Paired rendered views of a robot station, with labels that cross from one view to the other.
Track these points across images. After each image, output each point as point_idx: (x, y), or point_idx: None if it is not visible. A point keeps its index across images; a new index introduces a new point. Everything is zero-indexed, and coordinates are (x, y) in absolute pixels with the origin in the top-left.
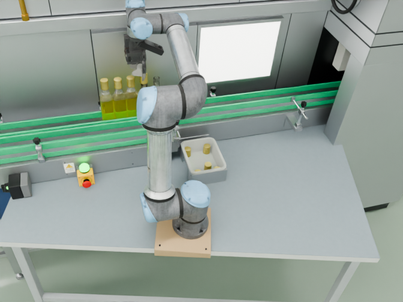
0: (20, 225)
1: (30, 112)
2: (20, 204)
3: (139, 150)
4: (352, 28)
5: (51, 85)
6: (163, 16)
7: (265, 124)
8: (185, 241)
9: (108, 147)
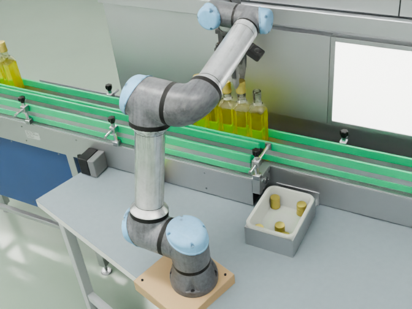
0: (66, 197)
1: None
2: (84, 179)
3: (213, 173)
4: None
5: (167, 71)
6: (238, 7)
7: (411, 213)
8: (170, 292)
9: (181, 156)
